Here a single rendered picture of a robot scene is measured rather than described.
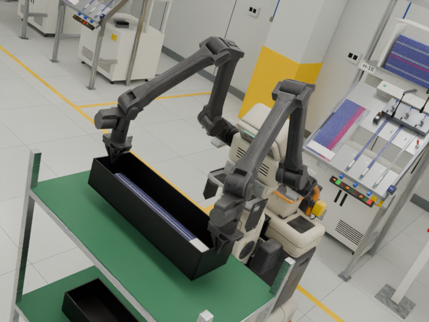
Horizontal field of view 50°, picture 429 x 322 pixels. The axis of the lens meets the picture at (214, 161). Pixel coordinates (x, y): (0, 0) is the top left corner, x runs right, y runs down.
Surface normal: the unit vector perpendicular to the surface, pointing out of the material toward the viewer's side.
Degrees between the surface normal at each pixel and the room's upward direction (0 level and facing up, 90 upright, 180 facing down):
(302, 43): 90
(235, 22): 90
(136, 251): 0
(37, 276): 0
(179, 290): 0
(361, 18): 90
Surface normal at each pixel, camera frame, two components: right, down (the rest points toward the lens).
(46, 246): 0.29, -0.84
